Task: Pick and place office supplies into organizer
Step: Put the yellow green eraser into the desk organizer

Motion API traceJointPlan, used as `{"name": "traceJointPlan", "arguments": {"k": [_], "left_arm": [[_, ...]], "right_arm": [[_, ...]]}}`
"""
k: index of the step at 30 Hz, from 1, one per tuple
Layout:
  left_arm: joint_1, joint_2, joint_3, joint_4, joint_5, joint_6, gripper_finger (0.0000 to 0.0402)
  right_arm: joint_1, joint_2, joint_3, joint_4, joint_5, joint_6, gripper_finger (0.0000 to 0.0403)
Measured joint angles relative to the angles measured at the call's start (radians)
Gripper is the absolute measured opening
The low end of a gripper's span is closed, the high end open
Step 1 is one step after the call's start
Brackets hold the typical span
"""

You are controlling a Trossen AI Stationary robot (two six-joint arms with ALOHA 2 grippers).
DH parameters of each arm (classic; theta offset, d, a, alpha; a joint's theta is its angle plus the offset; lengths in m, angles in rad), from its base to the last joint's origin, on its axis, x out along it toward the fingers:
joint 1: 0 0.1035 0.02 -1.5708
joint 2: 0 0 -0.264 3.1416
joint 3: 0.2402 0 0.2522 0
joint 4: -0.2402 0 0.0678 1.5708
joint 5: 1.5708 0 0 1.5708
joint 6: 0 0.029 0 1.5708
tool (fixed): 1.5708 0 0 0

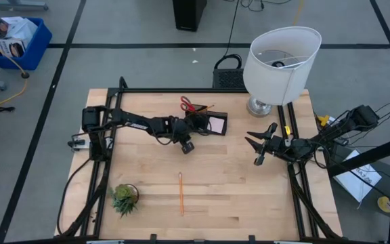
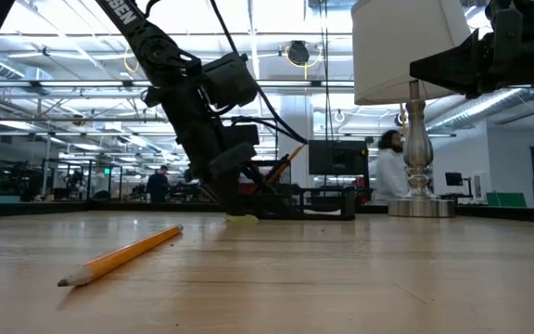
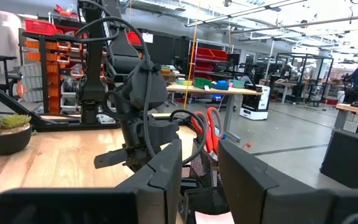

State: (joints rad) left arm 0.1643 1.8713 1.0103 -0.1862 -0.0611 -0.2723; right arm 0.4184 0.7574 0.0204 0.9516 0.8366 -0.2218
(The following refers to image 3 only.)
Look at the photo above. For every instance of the white mobile robot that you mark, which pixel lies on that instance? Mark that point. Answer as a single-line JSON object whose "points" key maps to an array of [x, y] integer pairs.
{"points": [[255, 102]]}

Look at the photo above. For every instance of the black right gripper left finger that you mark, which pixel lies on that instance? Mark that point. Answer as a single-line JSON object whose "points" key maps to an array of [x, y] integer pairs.
{"points": [[154, 199]]}

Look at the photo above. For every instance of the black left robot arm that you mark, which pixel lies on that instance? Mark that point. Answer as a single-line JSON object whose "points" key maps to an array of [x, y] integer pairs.
{"points": [[93, 62]]}

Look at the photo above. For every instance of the left wrist camera housing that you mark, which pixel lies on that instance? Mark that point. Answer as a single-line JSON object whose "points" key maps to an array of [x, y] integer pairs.
{"points": [[148, 87]]}

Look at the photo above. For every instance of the potted succulent plant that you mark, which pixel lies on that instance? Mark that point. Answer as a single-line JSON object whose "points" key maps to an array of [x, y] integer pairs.
{"points": [[5, 143]]}

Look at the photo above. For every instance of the rack with red bins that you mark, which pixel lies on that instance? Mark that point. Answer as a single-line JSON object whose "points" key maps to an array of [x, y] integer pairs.
{"points": [[211, 56]]}

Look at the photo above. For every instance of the shelf with orange bins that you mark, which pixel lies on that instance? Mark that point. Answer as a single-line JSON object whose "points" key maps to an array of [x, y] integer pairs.
{"points": [[53, 46]]}

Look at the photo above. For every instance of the black mesh computer box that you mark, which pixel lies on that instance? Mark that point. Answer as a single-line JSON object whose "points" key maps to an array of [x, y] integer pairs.
{"points": [[346, 155]]}

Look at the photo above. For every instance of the wooden table with bins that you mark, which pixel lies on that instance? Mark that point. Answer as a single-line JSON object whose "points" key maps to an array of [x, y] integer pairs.
{"points": [[216, 91]]}

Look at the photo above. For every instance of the black mesh desk organizer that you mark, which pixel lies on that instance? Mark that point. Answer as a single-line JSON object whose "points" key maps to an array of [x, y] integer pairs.
{"points": [[204, 168]]}

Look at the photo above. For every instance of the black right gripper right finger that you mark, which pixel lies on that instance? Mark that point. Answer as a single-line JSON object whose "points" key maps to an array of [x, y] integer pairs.
{"points": [[253, 199]]}

